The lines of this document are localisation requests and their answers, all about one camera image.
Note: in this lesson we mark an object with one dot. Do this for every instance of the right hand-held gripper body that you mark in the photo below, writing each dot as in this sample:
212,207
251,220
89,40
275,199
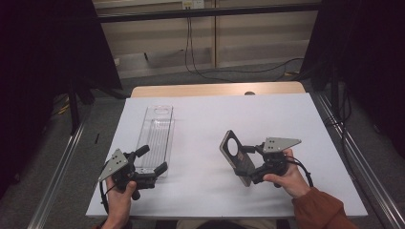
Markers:
279,144

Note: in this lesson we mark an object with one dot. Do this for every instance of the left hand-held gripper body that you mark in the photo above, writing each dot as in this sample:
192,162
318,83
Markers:
115,164

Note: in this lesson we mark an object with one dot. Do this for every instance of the clear plastic packaging tray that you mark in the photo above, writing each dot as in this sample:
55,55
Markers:
156,136

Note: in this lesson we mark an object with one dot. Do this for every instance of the person's right hand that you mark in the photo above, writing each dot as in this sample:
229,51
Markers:
294,181

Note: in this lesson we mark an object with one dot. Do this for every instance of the person's left hand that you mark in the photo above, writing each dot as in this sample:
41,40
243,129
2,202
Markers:
118,205

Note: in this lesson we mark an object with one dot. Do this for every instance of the small black stick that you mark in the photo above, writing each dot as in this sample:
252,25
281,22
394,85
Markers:
96,138

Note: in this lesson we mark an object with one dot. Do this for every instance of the white table mat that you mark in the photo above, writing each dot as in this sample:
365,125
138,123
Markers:
203,114

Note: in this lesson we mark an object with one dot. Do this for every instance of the black metal stand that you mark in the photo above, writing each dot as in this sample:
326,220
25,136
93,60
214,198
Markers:
74,105

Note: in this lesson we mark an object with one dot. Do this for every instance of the black curtain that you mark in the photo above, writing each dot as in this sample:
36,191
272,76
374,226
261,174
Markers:
38,63
369,47

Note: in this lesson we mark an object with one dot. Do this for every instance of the black horizontal bar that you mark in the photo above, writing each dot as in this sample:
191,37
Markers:
207,13

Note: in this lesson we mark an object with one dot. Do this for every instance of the aluminium rail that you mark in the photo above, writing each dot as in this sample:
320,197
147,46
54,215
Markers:
54,184
366,173

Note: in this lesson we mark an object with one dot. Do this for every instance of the wall power outlet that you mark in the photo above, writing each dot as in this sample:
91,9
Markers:
193,4

